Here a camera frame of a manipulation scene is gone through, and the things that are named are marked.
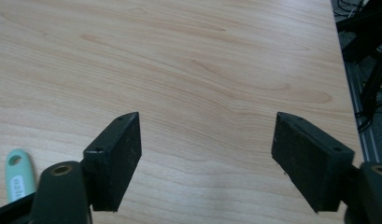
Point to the grey metal rail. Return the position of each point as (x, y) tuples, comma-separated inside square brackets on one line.
[(364, 124)]

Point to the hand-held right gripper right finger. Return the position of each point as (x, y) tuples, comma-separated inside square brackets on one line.
[(310, 161)]

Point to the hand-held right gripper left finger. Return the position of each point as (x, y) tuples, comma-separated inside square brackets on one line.
[(112, 165)]

